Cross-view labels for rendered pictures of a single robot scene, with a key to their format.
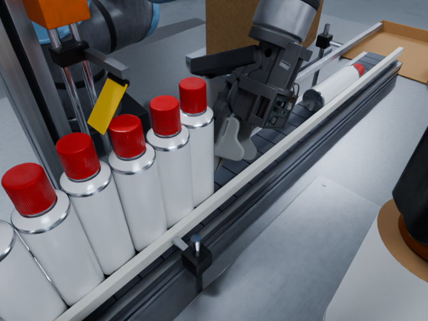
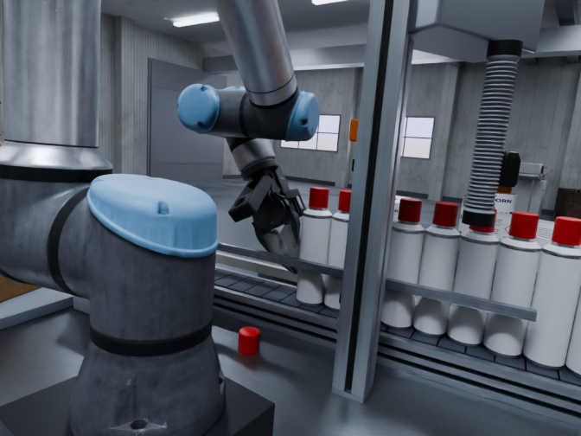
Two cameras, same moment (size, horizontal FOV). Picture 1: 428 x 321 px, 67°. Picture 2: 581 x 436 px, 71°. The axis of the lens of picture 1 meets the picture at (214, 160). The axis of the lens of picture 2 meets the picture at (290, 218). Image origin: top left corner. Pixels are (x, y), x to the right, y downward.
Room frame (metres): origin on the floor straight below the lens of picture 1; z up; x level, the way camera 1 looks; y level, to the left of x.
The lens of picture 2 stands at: (0.59, 0.69, 1.16)
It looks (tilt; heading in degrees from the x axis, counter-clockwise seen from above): 10 degrees down; 254
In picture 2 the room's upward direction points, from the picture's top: 4 degrees clockwise
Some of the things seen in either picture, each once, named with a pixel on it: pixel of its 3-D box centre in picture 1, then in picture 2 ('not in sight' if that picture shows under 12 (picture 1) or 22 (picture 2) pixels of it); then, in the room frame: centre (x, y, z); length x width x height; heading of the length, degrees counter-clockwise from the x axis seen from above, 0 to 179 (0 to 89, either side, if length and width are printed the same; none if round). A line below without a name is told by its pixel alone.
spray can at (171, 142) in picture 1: (172, 169); (343, 250); (0.31, 0.05, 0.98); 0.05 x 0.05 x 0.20
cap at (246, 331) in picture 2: not in sight; (249, 340); (0.47, 0.09, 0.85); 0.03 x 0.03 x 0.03
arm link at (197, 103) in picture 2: not in sight; (220, 112); (0.52, -0.03, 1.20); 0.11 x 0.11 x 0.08; 53
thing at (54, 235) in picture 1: (60, 244); (437, 268); (0.19, 0.16, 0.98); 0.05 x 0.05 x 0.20
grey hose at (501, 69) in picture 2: not in sight; (490, 137); (0.23, 0.27, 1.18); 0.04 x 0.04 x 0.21
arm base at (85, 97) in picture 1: (80, 90); (152, 359); (0.61, 0.28, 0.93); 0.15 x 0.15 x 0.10
